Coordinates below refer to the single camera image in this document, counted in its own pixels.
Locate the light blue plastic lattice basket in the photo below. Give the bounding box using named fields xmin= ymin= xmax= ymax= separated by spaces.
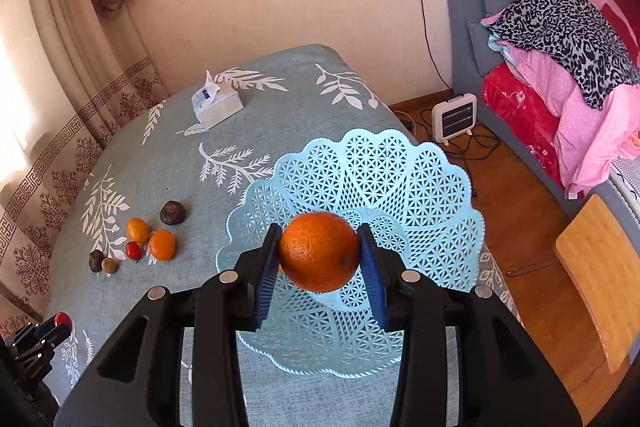
xmin=215 ymin=128 xmax=487 ymax=378

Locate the striped mattress cover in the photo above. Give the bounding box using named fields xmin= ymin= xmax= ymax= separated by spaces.
xmin=607 ymin=157 xmax=640 ymax=214

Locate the beige patterned curtain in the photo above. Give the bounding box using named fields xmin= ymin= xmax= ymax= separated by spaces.
xmin=0 ymin=0 xmax=172 ymax=343

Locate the leopard print blanket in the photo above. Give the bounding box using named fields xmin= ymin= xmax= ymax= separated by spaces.
xmin=481 ymin=0 xmax=640 ymax=110

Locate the wooden chair seat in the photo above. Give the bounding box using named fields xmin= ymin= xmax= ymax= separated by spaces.
xmin=554 ymin=194 xmax=640 ymax=376

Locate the white electric heater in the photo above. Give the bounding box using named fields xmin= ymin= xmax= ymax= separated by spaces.
xmin=431 ymin=93 xmax=479 ymax=144

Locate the black power cable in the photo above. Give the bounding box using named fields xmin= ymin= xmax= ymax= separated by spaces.
xmin=392 ymin=0 xmax=502 ymax=164

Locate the tissue box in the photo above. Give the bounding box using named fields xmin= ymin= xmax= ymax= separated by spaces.
xmin=191 ymin=69 xmax=245 ymax=130

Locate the red floral blanket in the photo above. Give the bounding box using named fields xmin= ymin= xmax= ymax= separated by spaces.
xmin=481 ymin=63 xmax=586 ymax=198

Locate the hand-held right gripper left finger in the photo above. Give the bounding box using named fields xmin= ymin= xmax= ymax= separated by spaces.
xmin=52 ymin=223 xmax=284 ymax=427

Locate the orange persimmon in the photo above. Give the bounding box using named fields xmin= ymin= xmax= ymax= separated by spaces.
xmin=126 ymin=217 xmax=151 ymax=244
xmin=148 ymin=229 xmax=177 ymax=262

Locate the pink dotted blanket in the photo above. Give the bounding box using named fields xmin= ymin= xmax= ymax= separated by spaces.
xmin=487 ymin=32 xmax=640 ymax=200

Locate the grey upholstered bed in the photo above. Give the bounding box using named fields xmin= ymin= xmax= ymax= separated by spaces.
xmin=445 ymin=0 xmax=640 ymax=268

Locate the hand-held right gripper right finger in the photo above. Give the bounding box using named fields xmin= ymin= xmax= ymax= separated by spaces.
xmin=356 ymin=223 xmax=587 ymax=427

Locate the grey pillow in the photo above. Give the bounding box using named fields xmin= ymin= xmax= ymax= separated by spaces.
xmin=467 ymin=21 xmax=507 ymax=76

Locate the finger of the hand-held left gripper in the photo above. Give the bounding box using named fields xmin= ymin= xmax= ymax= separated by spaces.
xmin=12 ymin=321 xmax=71 ymax=361

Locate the large orange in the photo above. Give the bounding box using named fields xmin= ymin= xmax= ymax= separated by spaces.
xmin=278 ymin=212 xmax=361 ymax=293

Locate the light pink garment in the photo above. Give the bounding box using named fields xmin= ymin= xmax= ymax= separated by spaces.
xmin=590 ymin=0 xmax=640 ymax=58

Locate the dark brown round fruit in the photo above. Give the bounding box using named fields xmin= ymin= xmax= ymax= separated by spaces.
xmin=160 ymin=201 xmax=187 ymax=226

